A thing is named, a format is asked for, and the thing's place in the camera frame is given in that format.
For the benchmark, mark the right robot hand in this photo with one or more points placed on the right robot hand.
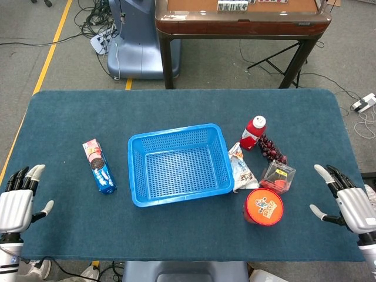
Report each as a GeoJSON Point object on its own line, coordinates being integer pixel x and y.
{"type": "Point", "coordinates": [357, 208]}

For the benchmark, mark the red drink bottle white cap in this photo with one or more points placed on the red drink bottle white cap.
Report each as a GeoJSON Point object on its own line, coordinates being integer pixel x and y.
{"type": "Point", "coordinates": [252, 133]}

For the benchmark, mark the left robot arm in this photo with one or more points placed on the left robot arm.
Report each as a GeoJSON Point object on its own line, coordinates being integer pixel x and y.
{"type": "Point", "coordinates": [8, 255]}

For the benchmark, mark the brown mahjong table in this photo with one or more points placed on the brown mahjong table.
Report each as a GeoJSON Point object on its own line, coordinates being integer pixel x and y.
{"type": "Point", "coordinates": [241, 26]}

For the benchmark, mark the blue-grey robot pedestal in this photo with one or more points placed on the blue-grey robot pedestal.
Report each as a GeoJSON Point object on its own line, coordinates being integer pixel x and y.
{"type": "Point", "coordinates": [135, 44]}

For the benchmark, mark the cookie package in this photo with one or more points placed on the cookie package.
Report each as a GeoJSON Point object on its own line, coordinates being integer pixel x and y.
{"type": "Point", "coordinates": [100, 167]}

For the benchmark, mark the mahjong tile row red print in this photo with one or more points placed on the mahjong tile row red print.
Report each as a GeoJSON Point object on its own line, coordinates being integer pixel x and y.
{"type": "Point", "coordinates": [273, 1]}

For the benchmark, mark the blue perforated plastic basket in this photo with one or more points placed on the blue perforated plastic basket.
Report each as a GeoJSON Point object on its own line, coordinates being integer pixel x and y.
{"type": "Point", "coordinates": [182, 170]}

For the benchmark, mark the red cup with orange lid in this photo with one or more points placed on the red cup with orange lid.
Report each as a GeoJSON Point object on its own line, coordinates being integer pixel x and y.
{"type": "Point", "coordinates": [264, 207]}

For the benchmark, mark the clear box red contents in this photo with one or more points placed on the clear box red contents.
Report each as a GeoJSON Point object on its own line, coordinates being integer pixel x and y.
{"type": "Point", "coordinates": [277, 176]}

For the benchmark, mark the white power strip with plugs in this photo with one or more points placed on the white power strip with plugs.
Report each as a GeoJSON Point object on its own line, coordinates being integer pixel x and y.
{"type": "Point", "coordinates": [101, 41]}

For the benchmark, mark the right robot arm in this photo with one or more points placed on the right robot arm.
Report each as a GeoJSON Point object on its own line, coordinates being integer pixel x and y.
{"type": "Point", "coordinates": [368, 246]}

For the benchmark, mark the white power strip black adapter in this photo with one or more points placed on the white power strip black adapter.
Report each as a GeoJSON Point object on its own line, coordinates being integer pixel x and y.
{"type": "Point", "coordinates": [364, 102]}

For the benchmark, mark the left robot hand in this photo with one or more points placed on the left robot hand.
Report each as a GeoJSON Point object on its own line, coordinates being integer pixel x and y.
{"type": "Point", "coordinates": [14, 208]}

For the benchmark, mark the mahjong tile row dark print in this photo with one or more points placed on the mahjong tile row dark print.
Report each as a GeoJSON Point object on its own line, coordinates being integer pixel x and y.
{"type": "Point", "coordinates": [232, 6]}

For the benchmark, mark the grey-blue robot body base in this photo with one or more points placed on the grey-blue robot body base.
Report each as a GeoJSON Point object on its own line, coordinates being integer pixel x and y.
{"type": "Point", "coordinates": [185, 271]}

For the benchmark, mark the white snack bag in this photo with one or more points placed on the white snack bag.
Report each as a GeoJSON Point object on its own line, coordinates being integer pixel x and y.
{"type": "Point", "coordinates": [242, 173]}

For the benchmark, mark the dark red grape bunch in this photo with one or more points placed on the dark red grape bunch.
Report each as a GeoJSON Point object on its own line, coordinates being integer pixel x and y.
{"type": "Point", "coordinates": [270, 149]}

